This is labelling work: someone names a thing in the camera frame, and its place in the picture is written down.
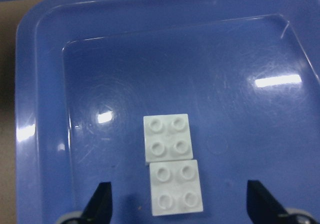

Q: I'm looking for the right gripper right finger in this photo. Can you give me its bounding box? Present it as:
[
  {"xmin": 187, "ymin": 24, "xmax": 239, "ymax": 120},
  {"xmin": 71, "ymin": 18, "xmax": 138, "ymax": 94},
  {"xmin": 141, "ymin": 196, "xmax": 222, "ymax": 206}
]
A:
[{"xmin": 246, "ymin": 180, "xmax": 289, "ymax": 224}]

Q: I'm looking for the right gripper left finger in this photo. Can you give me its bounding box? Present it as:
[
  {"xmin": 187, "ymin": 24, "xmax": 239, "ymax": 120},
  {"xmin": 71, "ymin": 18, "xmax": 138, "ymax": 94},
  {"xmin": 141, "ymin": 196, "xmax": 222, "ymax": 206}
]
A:
[{"xmin": 80, "ymin": 182, "xmax": 113, "ymax": 224}]

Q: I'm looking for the white block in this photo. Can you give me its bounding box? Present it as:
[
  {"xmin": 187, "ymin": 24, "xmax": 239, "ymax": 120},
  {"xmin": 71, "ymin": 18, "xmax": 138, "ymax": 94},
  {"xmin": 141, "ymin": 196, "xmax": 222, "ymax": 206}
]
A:
[
  {"xmin": 149, "ymin": 159, "xmax": 204, "ymax": 217},
  {"xmin": 143, "ymin": 113, "xmax": 194, "ymax": 166}
]

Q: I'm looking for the blue plastic tray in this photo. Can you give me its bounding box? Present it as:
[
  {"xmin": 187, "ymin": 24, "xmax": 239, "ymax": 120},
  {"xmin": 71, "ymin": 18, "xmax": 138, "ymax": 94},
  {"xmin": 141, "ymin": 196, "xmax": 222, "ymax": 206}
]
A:
[{"xmin": 15, "ymin": 0, "xmax": 320, "ymax": 224}]

